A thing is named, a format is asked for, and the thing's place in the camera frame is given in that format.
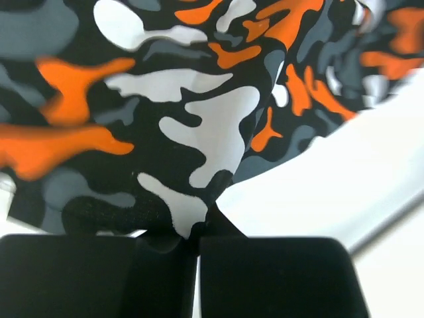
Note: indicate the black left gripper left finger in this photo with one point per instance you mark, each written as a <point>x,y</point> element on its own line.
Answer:
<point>82,275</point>

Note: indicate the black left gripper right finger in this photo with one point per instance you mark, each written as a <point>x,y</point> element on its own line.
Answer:
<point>244,276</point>

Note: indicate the orange camouflage shorts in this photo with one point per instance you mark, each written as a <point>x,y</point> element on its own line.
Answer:
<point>137,115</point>

